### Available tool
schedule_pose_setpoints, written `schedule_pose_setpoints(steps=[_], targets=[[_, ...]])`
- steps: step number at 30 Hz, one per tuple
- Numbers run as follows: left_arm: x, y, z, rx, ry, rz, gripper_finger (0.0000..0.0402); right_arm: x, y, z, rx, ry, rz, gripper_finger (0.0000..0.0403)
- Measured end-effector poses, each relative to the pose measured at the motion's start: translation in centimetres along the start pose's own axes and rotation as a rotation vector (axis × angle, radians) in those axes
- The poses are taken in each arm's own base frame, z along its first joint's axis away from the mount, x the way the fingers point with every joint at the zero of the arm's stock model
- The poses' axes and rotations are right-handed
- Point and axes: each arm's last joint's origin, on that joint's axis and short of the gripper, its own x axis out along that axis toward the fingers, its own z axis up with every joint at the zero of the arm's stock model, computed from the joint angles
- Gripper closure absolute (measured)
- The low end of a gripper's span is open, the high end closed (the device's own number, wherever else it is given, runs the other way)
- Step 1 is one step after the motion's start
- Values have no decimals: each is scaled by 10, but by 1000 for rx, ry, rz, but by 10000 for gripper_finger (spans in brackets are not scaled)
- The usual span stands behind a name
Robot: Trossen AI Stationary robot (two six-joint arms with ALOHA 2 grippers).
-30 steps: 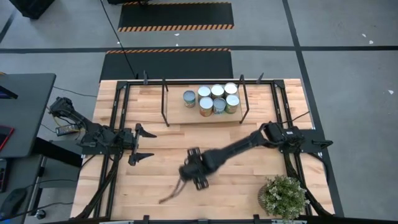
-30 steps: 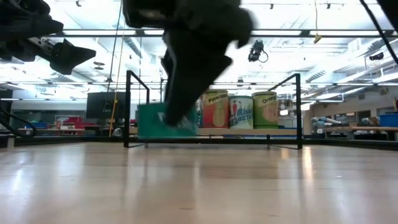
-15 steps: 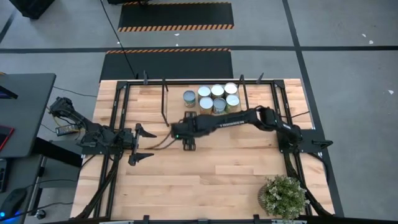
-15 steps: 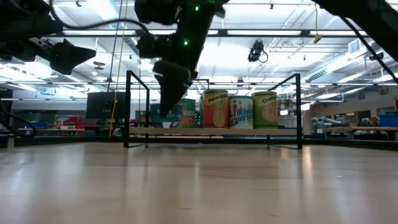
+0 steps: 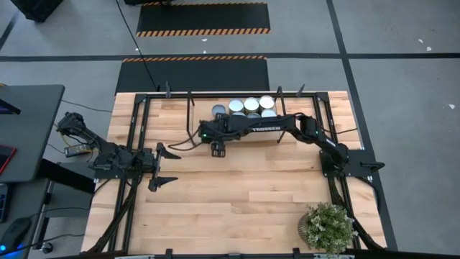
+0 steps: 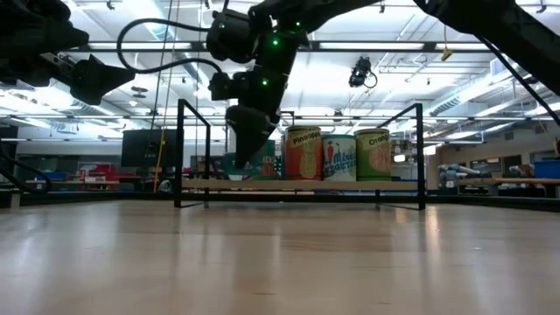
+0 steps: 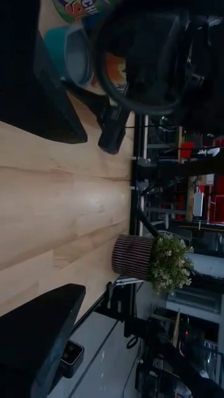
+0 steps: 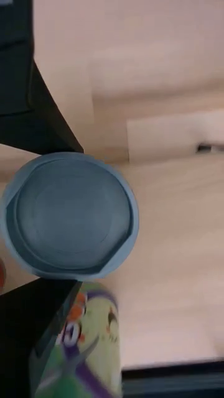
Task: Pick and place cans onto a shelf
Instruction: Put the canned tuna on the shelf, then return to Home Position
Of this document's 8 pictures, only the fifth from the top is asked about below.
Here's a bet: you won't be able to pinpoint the black computer mouse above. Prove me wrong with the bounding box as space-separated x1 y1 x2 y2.
0 217 32 253

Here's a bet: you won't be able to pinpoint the black mat hazard-striped edge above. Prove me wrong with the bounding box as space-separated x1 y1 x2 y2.
136 1 271 37
114 55 270 95

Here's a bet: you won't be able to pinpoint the woven plant pot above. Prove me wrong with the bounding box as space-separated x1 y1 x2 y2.
297 214 313 246

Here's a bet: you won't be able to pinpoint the grey side table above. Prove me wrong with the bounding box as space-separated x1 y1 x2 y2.
0 178 55 259

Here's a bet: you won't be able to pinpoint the grey desk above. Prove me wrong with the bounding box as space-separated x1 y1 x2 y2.
0 84 65 183

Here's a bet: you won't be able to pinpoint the black box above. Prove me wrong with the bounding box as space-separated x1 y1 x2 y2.
10 0 65 23

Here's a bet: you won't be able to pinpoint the red-edged black phone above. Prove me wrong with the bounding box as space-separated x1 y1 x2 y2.
0 145 18 176

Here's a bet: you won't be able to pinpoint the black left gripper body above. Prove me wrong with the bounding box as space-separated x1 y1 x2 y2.
134 148 161 181

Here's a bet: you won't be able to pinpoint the wooden shelf black metal legs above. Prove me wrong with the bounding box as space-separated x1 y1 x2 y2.
184 85 288 148

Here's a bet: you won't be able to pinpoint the dark laptop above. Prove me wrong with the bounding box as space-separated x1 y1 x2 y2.
0 99 22 116

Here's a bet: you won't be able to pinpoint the black cable bundle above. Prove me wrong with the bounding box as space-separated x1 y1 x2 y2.
86 178 139 253
328 176 386 251

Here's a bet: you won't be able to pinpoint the thin black cable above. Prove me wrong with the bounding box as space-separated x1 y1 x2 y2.
60 99 113 114

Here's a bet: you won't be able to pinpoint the long black floor cable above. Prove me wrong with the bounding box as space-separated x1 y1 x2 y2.
114 0 161 91

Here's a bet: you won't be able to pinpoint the dark keyboard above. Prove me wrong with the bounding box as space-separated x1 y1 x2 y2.
0 183 9 223

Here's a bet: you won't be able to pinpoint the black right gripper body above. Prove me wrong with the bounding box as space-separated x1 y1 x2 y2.
198 116 231 158

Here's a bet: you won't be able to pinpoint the black power adapter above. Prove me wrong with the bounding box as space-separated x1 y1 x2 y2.
64 143 93 158

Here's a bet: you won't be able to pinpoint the green artificial plant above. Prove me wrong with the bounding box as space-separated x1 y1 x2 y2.
305 201 359 256

